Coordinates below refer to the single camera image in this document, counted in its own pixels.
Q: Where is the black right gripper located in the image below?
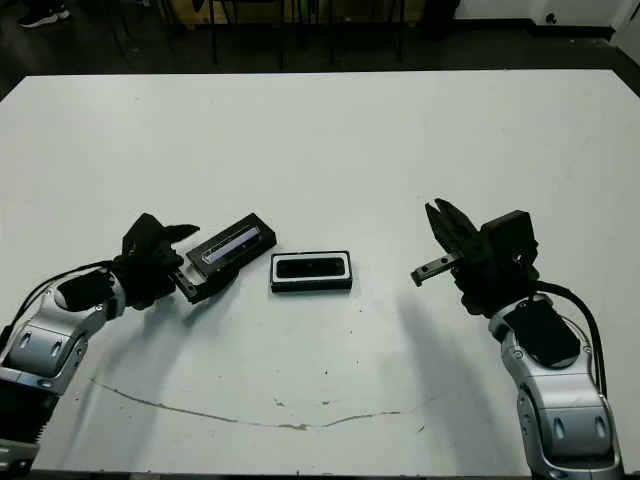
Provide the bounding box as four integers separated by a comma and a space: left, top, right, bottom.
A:
410, 198, 539, 317

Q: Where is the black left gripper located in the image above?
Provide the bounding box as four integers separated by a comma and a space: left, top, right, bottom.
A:
112, 223, 201, 309

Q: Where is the black box lid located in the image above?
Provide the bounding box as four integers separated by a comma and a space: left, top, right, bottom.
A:
185, 213, 278, 304

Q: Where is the black phone-like camera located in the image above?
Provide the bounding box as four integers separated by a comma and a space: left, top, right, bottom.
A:
275, 256, 347, 279

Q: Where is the black box base white insert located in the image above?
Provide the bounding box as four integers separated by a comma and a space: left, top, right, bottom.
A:
269, 249, 354, 295

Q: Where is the black mesh chair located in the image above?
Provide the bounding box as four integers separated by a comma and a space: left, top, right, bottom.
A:
208, 0, 287, 69
327, 0, 407, 66

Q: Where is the black waste bin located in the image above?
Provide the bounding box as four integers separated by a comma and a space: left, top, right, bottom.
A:
419, 0, 461, 41

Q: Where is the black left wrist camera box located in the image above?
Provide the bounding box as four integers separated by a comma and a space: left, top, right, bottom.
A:
122, 213, 169, 254

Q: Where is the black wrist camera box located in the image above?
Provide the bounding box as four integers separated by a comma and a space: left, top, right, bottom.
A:
480, 211, 540, 264
122, 213, 169, 254

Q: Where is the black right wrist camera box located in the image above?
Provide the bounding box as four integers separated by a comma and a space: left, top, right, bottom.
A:
480, 211, 540, 264

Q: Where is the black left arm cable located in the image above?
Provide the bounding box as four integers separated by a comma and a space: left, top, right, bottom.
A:
9, 258, 119, 326

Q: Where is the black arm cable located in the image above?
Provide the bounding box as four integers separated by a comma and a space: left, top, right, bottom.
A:
537, 281, 609, 396
9, 258, 119, 326

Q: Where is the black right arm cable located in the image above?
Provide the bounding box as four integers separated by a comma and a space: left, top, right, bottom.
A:
537, 281, 609, 396

